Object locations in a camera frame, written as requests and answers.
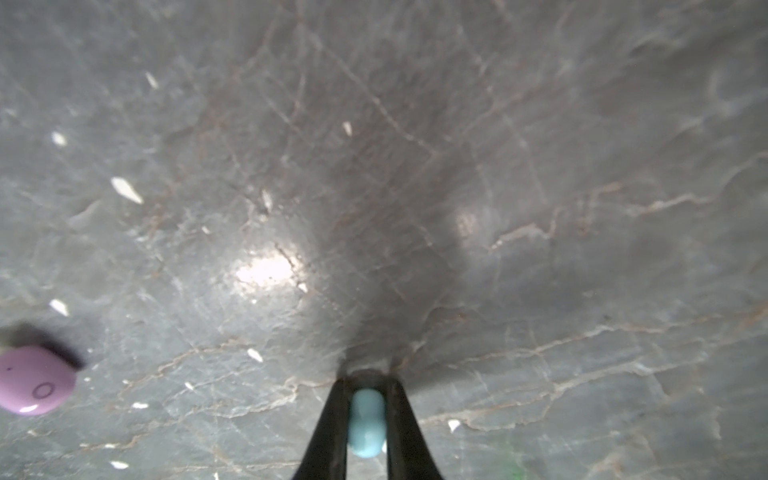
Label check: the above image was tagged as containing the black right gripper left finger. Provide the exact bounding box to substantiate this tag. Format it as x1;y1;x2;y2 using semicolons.
292;379;350;480

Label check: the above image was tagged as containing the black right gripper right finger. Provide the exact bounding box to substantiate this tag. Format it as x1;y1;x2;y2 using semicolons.
385;376;443;480

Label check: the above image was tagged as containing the blue earbud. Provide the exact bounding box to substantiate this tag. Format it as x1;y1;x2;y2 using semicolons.
348;389;387;459

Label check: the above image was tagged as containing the purple earbud charging case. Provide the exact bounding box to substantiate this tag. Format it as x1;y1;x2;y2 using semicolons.
1;345;77;416

